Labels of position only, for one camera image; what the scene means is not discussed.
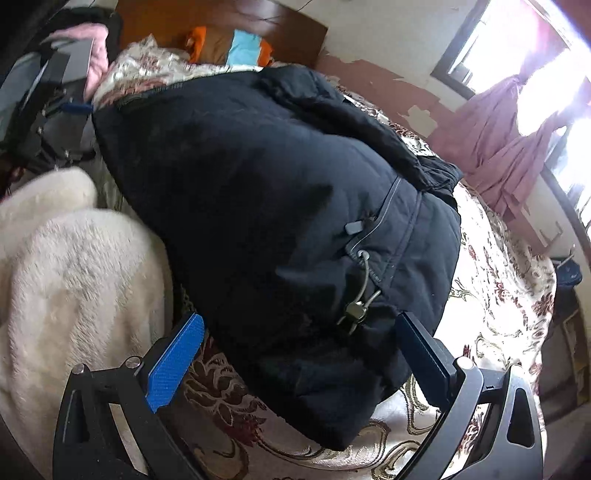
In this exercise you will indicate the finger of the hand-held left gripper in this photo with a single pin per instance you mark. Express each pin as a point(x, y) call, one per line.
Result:
point(60, 138)
point(76, 108)

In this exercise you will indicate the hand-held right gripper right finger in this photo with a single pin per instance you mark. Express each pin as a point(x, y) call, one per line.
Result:
point(425, 355)

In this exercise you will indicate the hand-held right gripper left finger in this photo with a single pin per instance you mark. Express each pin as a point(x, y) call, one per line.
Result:
point(175, 364)

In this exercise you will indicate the dark navy padded jacket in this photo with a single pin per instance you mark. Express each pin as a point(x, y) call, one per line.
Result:
point(254, 207)

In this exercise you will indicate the grey cabinet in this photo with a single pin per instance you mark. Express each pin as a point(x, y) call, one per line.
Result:
point(69, 64)

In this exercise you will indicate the pink fleece cloth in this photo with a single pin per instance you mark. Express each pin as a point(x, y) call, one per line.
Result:
point(99, 50)

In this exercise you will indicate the floral satin bedspread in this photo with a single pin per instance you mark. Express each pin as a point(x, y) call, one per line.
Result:
point(489, 295)

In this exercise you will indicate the cream fleece blanket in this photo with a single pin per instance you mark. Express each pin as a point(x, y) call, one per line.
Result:
point(78, 300)

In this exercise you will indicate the blue backpack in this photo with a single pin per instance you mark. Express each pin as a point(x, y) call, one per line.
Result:
point(570, 272)

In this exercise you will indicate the orange brown blue striped pillow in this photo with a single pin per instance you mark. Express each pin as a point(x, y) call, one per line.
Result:
point(240, 48)

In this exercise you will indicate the wooden bed headboard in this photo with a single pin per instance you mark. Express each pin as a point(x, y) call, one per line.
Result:
point(295, 27)

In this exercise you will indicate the pink curtains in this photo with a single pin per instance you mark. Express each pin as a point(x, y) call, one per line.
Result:
point(461, 46)

